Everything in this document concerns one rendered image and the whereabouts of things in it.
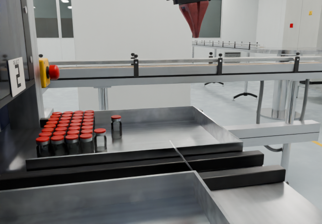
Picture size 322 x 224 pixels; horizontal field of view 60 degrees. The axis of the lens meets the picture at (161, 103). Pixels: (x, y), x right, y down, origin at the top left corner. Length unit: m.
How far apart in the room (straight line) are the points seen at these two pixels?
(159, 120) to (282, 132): 1.29
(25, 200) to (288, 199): 0.33
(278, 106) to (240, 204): 3.86
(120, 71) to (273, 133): 1.02
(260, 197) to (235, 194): 0.03
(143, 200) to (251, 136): 1.45
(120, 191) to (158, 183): 0.05
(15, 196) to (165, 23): 1.83
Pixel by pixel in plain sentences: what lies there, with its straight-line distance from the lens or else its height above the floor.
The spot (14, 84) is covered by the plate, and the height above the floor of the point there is 1.01.
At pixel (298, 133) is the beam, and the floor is 0.49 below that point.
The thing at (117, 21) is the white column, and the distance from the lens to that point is 2.04.
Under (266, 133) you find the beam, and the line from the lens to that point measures 1.83.
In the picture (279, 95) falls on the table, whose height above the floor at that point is 0.30.
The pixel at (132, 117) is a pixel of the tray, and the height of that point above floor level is 0.89.
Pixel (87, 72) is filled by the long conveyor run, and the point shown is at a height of 0.91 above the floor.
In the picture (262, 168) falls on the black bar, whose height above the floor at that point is 0.90.
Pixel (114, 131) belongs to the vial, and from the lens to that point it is 0.58.
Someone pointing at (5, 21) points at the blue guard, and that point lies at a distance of 0.53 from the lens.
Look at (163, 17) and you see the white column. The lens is 2.09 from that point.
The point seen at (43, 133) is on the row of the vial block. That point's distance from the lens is 0.52.
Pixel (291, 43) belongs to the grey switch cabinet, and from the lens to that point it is 7.74.
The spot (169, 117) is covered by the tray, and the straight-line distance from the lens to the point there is 0.71.
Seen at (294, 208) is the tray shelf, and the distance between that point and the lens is 0.40.
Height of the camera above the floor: 1.09
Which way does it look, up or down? 13 degrees down
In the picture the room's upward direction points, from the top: straight up
